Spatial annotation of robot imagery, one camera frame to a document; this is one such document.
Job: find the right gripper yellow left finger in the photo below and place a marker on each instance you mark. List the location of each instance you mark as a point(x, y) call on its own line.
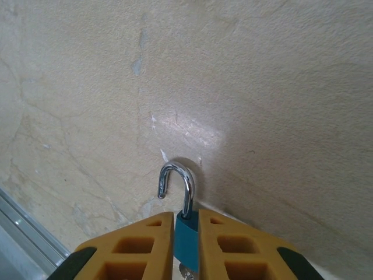
point(137, 262)

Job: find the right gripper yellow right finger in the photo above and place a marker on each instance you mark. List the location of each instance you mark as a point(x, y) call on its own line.
point(247, 262)

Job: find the small silver key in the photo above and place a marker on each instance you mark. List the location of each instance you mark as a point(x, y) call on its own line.
point(186, 272)

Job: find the blue padlock with steel shackle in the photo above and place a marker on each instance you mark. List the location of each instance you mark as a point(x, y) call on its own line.
point(186, 236)

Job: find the long aluminium base rail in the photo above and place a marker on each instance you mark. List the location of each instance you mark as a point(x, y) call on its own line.
point(26, 233)

